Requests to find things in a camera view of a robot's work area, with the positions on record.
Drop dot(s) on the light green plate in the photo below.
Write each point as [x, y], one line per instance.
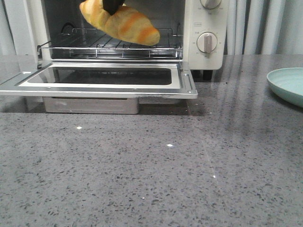
[287, 83]

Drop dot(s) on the lower oven control knob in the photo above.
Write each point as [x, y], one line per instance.
[207, 42]

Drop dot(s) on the white Toshiba toaster oven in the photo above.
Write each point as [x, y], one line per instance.
[187, 18]

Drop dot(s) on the upper oven control knob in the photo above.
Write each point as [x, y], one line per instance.
[210, 4]

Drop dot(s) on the oven door with glass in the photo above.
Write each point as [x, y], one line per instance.
[92, 79]

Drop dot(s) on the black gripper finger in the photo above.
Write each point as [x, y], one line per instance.
[111, 6]

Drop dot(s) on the oven control knob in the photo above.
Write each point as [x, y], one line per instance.
[210, 4]
[207, 42]

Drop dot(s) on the golden croissant bread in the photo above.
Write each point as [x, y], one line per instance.
[127, 24]

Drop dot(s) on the wire oven rack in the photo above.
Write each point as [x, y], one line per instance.
[90, 43]

